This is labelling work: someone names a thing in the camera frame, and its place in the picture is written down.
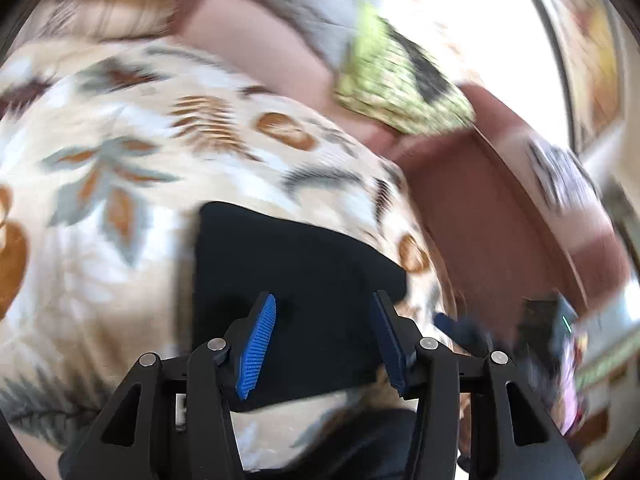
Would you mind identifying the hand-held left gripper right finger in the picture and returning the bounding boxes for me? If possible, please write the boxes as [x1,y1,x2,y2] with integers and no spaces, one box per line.
[371,289,587,480]

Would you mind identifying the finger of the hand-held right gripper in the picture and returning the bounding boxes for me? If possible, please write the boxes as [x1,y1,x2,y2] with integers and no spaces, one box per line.
[433,311,493,358]

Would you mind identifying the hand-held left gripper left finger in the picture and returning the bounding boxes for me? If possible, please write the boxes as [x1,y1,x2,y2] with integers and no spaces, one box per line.
[58,292,277,480]

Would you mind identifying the black pants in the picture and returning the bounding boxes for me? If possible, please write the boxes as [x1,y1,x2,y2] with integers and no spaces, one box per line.
[192,201,409,414]

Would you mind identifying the mauve fabric sofa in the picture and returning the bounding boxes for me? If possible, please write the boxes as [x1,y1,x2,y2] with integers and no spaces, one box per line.
[387,82,623,346]

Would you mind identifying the leaf print fleece blanket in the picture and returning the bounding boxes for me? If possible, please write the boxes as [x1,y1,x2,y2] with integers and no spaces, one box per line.
[0,42,463,480]

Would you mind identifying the grey patterned cloth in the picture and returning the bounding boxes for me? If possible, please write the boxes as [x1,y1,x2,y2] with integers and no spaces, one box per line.
[526,139,603,212]

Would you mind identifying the green patterned folded blanket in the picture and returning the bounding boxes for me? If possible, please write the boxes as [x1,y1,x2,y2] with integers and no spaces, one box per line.
[333,2,477,137]

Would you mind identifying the pink quilted mat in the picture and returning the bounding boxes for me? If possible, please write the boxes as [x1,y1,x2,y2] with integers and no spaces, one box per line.
[172,0,403,148]

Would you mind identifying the grey quilted blanket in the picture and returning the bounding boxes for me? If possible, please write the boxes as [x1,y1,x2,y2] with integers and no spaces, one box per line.
[220,0,383,73]

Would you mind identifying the brown striped bedding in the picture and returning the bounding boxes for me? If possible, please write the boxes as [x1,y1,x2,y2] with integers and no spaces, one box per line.
[30,0,241,43]

